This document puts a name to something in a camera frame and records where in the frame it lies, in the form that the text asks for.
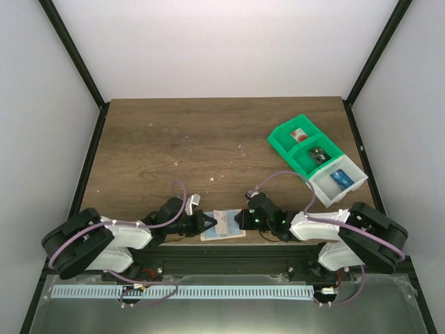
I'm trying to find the beige leather card holder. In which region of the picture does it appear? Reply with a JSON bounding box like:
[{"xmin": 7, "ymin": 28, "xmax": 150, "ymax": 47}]
[{"xmin": 200, "ymin": 209, "xmax": 246, "ymax": 241}]

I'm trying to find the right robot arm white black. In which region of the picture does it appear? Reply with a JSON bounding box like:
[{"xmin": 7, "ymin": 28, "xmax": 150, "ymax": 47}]
[{"xmin": 234, "ymin": 192, "xmax": 408, "ymax": 274}]

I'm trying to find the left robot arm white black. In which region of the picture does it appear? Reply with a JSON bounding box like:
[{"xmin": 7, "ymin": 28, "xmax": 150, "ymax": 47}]
[{"xmin": 41, "ymin": 195, "xmax": 217, "ymax": 280}]

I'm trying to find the green plastic bin middle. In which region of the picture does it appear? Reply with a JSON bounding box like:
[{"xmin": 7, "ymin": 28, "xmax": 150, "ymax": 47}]
[{"xmin": 286, "ymin": 134, "xmax": 343, "ymax": 178}]

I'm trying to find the green plastic bin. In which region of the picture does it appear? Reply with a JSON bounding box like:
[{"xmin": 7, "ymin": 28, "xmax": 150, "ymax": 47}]
[
  {"xmin": 286, "ymin": 134, "xmax": 343, "ymax": 178},
  {"xmin": 267, "ymin": 114, "xmax": 322, "ymax": 153}
]

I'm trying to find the white plastic bin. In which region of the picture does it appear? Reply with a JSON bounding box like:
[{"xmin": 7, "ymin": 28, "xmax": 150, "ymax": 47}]
[{"xmin": 309, "ymin": 154, "xmax": 369, "ymax": 208}]

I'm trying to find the green plastic bin far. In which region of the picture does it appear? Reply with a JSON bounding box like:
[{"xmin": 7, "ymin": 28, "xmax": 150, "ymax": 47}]
[{"xmin": 267, "ymin": 114, "xmax": 322, "ymax": 153}]

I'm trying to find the metal sheet front panel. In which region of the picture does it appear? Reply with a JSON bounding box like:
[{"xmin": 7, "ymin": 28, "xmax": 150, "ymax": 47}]
[{"xmin": 30, "ymin": 274, "xmax": 428, "ymax": 333}]

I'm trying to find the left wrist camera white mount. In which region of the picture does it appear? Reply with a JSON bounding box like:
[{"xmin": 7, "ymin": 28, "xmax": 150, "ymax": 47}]
[{"xmin": 184, "ymin": 193, "xmax": 201, "ymax": 216}]

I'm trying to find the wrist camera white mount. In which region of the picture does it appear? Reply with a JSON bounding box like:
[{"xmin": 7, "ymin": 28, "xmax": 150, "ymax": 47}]
[
  {"xmin": 184, "ymin": 193, "xmax": 201, "ymax": 216},
  {"xmin": 245, "ymin": 187, "xmax": 259, "ymax": 200}
]

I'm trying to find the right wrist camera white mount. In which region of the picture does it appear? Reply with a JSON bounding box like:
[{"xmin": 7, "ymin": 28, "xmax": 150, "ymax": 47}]
[{"xmin": 245, "ymin": 187, "xmax": 259, "ymax": 200}]

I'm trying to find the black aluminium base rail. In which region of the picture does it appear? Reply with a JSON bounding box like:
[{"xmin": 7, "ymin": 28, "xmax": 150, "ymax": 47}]
[{"xmin": 122, "ymin": 244, "xmax": 338, "ymax": 284}]

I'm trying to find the light blue slotted cable duct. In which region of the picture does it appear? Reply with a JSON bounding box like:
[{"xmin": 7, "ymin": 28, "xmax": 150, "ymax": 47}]
[{"xmin": 51, "ymin": 285, "xmax": 314, "ymax": 301}]

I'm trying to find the black frame side rail left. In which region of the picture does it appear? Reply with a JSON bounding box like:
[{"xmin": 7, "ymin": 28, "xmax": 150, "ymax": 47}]
[{"xmin": 67, "ymin": 102, "xmax": 111, "ymax": 220}]

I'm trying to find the black frame side rail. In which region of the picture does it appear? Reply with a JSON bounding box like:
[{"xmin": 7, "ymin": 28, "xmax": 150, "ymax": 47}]
[
  {"xmin": 343, "ymin": 100, "xmax": 386, "ymax": 219},
  {"xmin": 67, "ymin": 102, "xmax": 111, "ymax": 220}
]

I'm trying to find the black frame side rail right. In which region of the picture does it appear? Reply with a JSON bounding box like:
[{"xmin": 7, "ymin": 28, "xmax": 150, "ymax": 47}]
[{"xmin": 343, "ymin": 100, "xmax": 386, "ymax": 219}]

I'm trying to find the black frame post left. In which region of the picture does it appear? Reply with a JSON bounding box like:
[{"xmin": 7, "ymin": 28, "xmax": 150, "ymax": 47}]
[{"xmin": 38, "ymin": 0, "xmax": 106, "ymax": 109}]

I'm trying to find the black frame post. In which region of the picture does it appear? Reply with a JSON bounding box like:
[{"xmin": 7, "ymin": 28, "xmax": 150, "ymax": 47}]
[
  {"xmin": 38, "ymin": 0, "xmax": 106, "ymax": 109},
  {"xmin": 346, "ymin": 0, "xmax": 413, "ymax": 105}
]

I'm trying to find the black frame post right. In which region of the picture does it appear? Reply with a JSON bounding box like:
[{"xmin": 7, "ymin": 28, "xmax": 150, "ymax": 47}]
[{"xmin": 346, "ymin": 0, "xmax": 413, "ymax": 105}]

